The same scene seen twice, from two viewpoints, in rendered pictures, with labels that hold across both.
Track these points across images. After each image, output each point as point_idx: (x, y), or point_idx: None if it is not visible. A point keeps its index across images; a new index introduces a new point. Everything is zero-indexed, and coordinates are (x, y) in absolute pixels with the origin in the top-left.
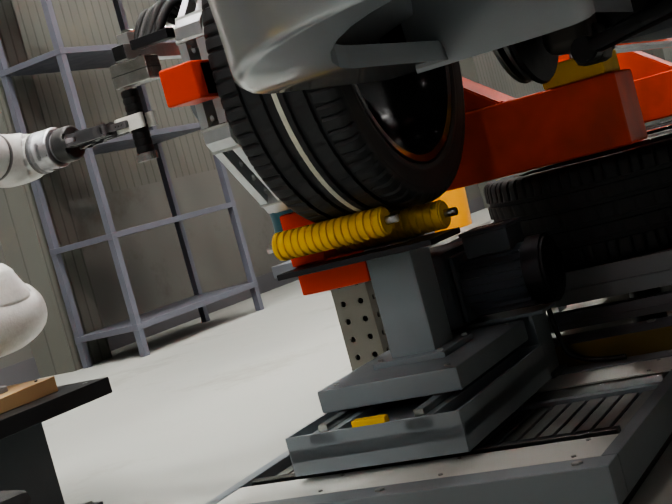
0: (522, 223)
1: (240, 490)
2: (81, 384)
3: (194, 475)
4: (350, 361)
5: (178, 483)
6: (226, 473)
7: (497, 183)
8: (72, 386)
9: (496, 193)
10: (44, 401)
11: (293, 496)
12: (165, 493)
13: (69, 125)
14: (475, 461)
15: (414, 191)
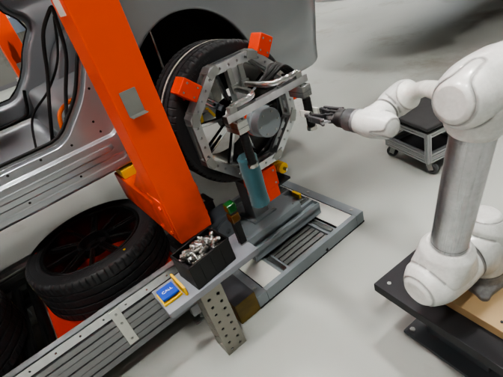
0: (161, 234)
1: (337, 224)
2: (391, 282)
3: (347, 339)
4: (236, 319)
5: (358, 333)
6: (331, 321)
7: (147, 230)
8: (398, 284)
9: (150, 233)
10: (412, 255)
11: (325, 205)
12: (367, 319)
13: (337, 109)
14: None
15: None
